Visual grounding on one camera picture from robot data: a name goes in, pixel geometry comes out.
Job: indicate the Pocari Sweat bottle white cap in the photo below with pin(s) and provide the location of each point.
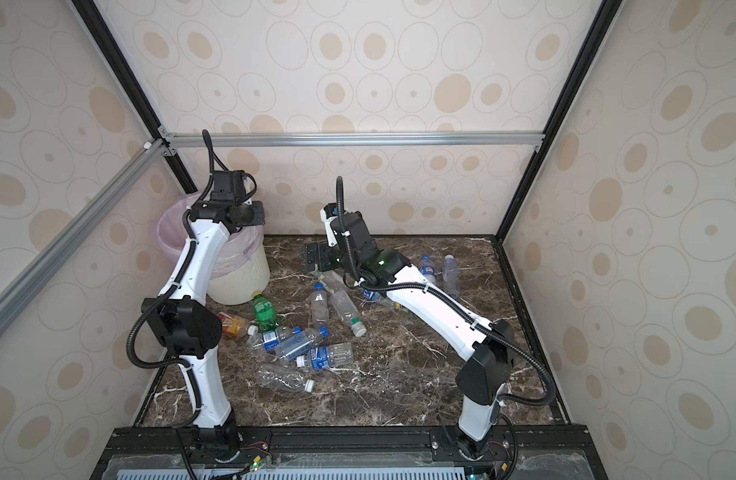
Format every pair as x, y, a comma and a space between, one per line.
327, 357

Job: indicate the aluminium rail left wall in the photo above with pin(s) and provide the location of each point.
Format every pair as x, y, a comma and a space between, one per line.
22, 290

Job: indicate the black frame post left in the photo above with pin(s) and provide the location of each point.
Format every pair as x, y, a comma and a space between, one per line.
91, 16

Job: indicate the Fiji bottle blue cap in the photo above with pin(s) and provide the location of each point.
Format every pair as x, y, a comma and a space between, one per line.
319, 307

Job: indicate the horizontal aluminium rail back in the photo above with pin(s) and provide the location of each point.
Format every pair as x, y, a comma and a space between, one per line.
374, 139

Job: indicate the pink bin liner bag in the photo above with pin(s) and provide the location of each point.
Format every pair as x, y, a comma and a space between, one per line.
170, 235

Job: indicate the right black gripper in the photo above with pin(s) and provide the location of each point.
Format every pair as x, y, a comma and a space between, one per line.
321, 249

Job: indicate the clear bottle pale label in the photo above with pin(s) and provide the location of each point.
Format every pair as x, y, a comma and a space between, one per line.
450, 276

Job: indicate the clear bottle green band cap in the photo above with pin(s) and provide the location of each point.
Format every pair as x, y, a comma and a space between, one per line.
348, 312

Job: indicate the small blue label bottle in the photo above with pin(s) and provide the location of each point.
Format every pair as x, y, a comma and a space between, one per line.
260, 343

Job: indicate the small Pepsi water bottle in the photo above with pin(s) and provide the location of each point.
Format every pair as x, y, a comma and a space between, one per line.
428, 269

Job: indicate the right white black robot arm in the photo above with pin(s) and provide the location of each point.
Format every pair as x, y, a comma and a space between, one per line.
480, 343

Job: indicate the black frame post right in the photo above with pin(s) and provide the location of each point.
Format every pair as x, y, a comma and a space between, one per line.
589, 49

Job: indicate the soda water bottle blue cap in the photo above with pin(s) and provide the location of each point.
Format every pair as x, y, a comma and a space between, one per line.
300, 343

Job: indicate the black frame post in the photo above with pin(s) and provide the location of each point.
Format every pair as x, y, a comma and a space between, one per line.
589, 49
91, 16

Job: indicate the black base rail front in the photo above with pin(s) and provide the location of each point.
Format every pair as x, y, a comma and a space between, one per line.
350, 452

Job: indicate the crushed clear bottle white cap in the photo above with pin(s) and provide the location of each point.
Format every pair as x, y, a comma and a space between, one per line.
277, 377

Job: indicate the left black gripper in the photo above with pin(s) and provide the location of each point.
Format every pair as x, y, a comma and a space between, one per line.
259, 206

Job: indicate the square clear bottle green band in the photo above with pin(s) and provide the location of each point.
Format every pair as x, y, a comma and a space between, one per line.
332, 281

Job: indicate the small tea bottle red label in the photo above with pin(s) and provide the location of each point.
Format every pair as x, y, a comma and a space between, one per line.
236, 326

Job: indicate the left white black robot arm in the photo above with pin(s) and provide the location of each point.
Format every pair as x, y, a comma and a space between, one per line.
178, 317

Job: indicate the green bottle near bin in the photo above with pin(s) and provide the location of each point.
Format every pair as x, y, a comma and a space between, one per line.
264, 312

